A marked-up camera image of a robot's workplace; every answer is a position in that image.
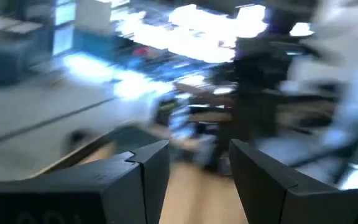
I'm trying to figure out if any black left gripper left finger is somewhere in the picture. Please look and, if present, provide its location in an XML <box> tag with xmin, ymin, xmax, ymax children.
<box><xmin>0</xmin><ymin>139</ymin><xmax>171</xmax><ymax>224</ymax></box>

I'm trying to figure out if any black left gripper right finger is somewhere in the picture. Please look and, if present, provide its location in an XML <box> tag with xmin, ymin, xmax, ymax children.
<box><xmin>227</xmin><ymin>138</ymin><xmax>358</xmax><ymax>224</ymax></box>

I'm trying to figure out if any teal plastic bin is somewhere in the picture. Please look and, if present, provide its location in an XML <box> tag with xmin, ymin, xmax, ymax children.
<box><xmin>112</xmin><ymin>124</ymin><xmax>172</xmax><ymax>154</ymax></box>

